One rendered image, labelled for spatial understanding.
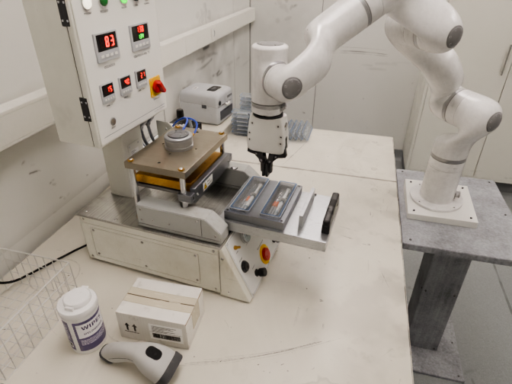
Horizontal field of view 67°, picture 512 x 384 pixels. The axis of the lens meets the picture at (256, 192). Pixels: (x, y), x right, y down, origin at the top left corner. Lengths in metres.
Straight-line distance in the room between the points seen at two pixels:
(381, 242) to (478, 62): 1.99
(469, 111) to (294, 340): 0.87
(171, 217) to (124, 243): 0.21
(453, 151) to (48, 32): 1.23
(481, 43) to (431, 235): 1.87
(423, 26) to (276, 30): 2.51
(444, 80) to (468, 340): 1.37
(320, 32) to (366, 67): 2.57
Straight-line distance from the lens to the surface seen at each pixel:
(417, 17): 1.09
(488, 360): 2.21
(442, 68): 1.26
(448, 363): 2.10
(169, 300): 1.02
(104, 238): 1.24
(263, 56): 0.90
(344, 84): 3.53
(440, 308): 1.91
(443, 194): 1.57
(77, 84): 1.03
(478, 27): 3.09
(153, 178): 1.09
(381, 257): 1.32
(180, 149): 1.09
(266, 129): 0.97
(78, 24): 0.99
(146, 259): 1.19
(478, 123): 1.39
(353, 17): 0.99
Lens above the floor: 1.57
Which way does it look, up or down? 31 degrees down
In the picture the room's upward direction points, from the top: 1 degrees clockwise
